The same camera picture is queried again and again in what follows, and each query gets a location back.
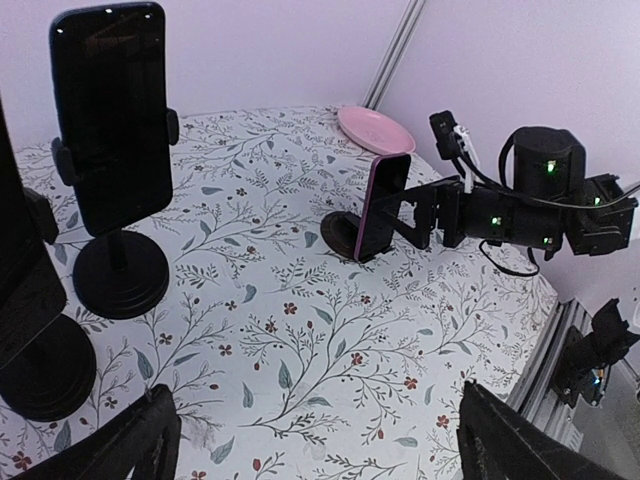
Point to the floral table mat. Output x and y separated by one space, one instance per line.
286 361

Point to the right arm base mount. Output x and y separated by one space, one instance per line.
585 361

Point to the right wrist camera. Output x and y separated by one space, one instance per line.
449 144

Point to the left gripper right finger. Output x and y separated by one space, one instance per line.
495 442

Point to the black phone stand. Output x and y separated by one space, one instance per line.
52 377
122 270

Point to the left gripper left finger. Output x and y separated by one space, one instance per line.
141 442

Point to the front aluminium rail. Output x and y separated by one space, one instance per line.
533 397

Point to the small black charging stand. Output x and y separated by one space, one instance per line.
345 235

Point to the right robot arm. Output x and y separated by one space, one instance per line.
550 199

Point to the right aluminium frame post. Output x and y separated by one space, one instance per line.
394 53

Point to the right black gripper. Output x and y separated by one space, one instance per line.
449 195

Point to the black phone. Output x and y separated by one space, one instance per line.
387 179
109 78
32 296

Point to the pink plate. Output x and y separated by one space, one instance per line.
374 131

